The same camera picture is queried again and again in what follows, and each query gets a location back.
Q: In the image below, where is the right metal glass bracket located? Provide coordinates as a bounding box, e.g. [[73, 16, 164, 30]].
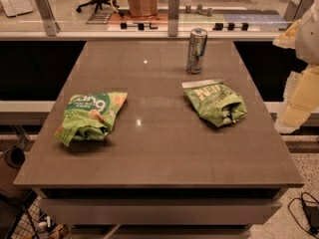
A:
[[283, 0, 315, 22]]

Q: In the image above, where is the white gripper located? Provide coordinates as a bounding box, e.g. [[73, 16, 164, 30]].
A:
[[272, 0, 319, 133]]

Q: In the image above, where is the white device on floor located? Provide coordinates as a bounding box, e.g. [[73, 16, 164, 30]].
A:
[[0, 0, 33, 17]]

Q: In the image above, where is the metal glass bracket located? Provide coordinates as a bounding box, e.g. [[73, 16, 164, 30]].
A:
[[283, 0, 315, 22], [167, 0, 179, 37], [34, 0, 60, 37]]

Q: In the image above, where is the left metal glass bracket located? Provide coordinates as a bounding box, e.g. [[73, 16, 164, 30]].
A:
[[34, 0, 60, 37]]

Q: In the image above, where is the silver drink can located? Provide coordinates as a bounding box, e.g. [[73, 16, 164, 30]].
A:
[[186, 28, 207, 74]]

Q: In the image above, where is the green crumpled snack bag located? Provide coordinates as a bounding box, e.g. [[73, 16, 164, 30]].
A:
[[181, 79, 247, 127]]

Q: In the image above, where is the black power adapter with cable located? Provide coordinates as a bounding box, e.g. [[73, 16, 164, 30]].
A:
[[287, 192, 319, 239]]

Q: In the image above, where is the wire basket with items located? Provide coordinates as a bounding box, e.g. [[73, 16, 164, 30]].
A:
[[9, 197, 72, 239]]

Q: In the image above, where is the middle metal glass bracket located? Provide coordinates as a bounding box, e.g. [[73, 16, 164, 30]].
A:
[[167, 0, 179, 37]]

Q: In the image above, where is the green rice chip bag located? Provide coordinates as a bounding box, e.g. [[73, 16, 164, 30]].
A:
[[55, 92, 128, 146]]

